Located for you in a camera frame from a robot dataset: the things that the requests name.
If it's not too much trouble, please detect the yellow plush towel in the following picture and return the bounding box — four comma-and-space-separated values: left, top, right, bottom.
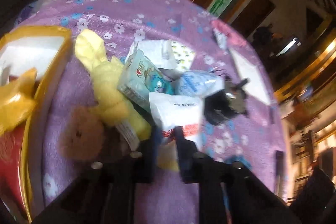
75, 29, 151, 141

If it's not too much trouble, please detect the teal cartoon snack bag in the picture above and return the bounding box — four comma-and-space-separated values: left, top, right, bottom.
117, 50, 174, 111

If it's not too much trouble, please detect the yellow snack bag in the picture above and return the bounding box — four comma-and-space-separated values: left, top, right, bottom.
0, 68, 37, 135

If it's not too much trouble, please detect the pink fuzzy scrunchie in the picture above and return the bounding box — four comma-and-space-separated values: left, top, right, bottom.
58, 106, 105, 161

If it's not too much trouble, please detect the blue white pouch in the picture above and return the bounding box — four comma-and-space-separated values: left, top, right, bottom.
173, 71, 224, 98

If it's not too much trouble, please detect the small white sachet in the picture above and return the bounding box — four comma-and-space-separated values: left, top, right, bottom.
213, 28, 227, 51

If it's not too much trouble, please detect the purple floral tablecloth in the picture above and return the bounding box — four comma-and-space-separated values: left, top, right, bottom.
25, 0, 285, 223

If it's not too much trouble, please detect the white foam tray yellow tape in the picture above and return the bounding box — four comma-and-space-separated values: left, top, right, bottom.
1, 26, 72, 223

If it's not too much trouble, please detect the red packet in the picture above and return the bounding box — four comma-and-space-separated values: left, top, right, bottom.
1, 123, 27, 223

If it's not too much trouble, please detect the white shipping pouch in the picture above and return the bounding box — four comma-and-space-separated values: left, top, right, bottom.
149, 93, 204, 149

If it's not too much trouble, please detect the white paper stack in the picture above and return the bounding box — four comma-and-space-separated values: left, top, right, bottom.
229, 49, 271, 106

